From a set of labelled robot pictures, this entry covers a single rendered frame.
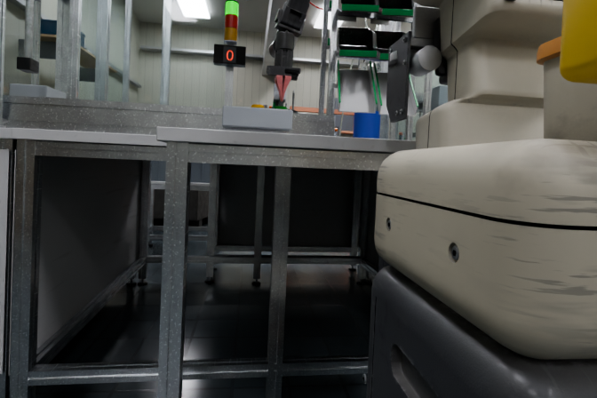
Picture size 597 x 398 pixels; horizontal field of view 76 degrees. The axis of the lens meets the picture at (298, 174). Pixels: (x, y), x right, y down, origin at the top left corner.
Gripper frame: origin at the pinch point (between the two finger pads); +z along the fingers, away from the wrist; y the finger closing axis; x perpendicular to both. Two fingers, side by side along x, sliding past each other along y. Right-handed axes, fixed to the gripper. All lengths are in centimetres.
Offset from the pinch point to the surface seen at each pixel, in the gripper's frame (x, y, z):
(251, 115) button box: 3.3, 8.9, 6.0
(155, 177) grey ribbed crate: -205, 81, 42
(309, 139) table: 37.1, -3.4, 13.6
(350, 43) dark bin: -40, -31, -31
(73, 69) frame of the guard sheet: -35, 75, -9
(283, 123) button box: 3.3, -0.8, 7.9
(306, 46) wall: -942, -143, -281
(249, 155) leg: 34.3, 9.4, 17.6
